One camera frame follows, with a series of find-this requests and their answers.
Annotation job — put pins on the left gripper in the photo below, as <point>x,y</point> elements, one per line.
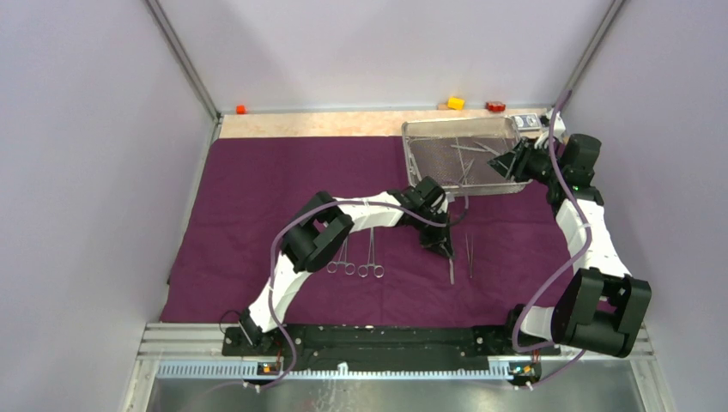
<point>440,240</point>

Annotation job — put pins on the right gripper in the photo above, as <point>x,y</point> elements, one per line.
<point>524,151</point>

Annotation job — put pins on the steel needle holder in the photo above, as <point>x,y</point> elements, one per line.
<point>469,247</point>

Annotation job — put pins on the blue playing card deck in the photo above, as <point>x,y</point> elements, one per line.
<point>527,123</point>

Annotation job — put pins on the metal mesh instrument tray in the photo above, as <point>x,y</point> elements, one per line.
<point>462,172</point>

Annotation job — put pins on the purple cloth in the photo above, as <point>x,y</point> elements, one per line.
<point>507,247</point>

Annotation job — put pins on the steel hemostat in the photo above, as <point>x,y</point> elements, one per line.
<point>371,267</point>

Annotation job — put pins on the steel forceps clamp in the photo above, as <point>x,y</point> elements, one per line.
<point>341,262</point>

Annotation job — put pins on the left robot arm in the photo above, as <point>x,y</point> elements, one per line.
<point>318,231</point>

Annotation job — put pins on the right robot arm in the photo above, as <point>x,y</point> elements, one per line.
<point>591,302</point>

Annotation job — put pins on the red small block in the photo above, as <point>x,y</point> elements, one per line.
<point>495,106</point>

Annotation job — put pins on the yellow small block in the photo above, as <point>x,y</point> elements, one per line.
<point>455,103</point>

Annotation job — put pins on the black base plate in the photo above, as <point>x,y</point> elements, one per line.
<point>375,349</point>

